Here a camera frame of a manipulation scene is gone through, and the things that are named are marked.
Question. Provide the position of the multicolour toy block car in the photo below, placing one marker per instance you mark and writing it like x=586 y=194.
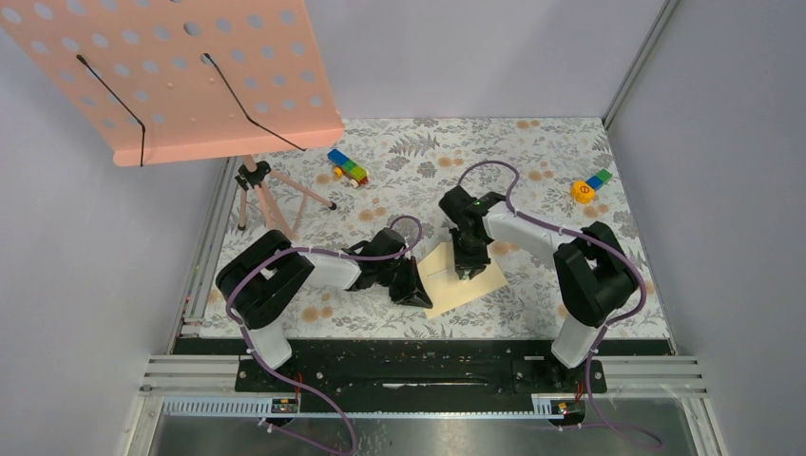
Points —
x=345 y=167

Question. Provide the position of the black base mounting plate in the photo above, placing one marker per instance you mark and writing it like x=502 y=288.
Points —
x=429 y=375

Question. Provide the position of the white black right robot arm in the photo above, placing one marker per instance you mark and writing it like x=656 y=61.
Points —
x=593 y=279

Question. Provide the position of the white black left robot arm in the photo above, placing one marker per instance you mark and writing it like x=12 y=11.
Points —
x=262 y=281

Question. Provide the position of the cream envelope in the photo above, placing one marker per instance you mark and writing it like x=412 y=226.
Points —
x=444 y=287

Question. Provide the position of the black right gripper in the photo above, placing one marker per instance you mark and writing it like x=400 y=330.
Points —
x=464 y=262

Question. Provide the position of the floral patterned table mat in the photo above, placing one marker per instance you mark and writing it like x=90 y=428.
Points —
x=412 y=163

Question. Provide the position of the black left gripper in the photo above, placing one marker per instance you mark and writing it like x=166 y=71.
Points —
x=412 y=286

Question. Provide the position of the pink tripod music stand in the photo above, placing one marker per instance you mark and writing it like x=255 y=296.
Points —
x=154 y=82

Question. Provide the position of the aluminium frame rail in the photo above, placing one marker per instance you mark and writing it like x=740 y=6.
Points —
x=236 y=386

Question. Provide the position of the yellow blue green toy blocks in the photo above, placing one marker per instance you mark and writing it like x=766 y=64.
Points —
x=585 y=191

